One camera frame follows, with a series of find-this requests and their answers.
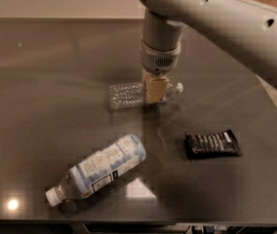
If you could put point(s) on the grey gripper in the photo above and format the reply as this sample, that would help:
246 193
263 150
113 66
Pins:
159 60

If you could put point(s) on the clear water bottle red label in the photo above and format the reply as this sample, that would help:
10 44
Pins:
133 94

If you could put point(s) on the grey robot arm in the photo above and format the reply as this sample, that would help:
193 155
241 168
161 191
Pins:
245 29

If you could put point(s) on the blue labelled water bottle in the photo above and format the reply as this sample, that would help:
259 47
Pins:
98 170

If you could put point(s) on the black snack bar wrapper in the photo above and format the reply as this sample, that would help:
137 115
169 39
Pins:
222 144

